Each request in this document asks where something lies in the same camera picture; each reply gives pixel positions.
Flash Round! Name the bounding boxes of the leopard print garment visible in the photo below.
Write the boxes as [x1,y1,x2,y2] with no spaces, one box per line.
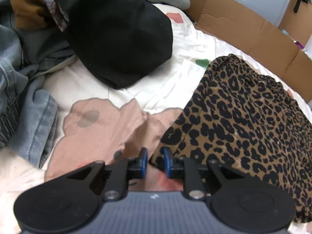
[149,54,311,222]

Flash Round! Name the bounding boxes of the cream bear print bedsheet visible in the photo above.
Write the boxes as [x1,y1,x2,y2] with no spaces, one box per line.
[0,2,312,234]

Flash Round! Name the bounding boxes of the blue denim jeans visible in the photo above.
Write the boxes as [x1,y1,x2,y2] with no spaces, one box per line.
[1,0,74,168]

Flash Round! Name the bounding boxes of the black garment on pile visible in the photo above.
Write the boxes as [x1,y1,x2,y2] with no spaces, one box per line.
[56,0,173,89]

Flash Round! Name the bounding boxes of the brown cardboard sheet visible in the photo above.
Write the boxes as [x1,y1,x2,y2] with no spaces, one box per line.
[186,0,312,102]

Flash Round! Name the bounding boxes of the purple white plastic bag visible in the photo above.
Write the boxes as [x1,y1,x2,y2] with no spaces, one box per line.
[294,41,306,52]

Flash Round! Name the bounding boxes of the tall cardboard box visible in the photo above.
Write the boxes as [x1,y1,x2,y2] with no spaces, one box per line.
[279,0,312,46]

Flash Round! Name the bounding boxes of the mustard brown garment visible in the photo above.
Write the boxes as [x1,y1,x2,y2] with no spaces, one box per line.
[9,0,57,31]

